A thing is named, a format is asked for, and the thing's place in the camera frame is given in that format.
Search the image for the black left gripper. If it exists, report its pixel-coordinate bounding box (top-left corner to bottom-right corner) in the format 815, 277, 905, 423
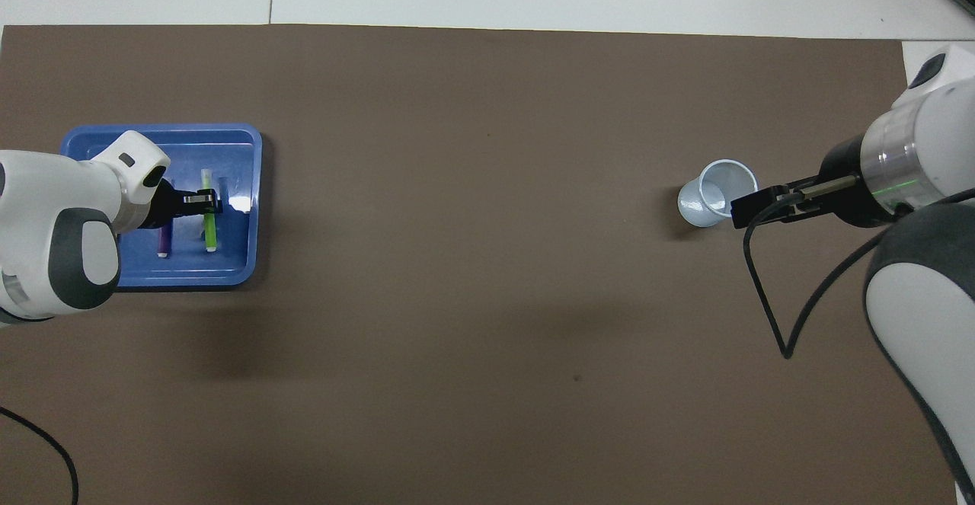
142, 179, 222, 229

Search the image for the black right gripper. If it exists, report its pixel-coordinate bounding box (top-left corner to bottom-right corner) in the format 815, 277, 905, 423
730, 134, 893, 231

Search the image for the green pen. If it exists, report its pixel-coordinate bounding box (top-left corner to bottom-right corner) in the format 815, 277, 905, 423
200, 168, 219, 254

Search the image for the blue plastic tray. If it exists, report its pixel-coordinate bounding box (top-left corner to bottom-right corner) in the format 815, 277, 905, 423
59, 123, 264, 292

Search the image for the clear plastic cup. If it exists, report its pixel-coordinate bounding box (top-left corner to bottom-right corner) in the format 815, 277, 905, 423
677, 158, 760, 229

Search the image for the brown table mat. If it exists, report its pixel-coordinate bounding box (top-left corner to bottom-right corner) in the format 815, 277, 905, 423
0, 24, 957, 505

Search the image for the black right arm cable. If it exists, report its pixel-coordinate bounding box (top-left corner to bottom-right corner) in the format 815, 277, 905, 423
742, 176, 975, 361

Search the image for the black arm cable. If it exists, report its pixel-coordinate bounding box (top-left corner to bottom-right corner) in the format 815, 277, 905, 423
0, 406, 81, 505
742, 176, 975, 361

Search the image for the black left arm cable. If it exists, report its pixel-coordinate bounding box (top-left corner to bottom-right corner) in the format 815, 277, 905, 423
0, 406, 81, 505

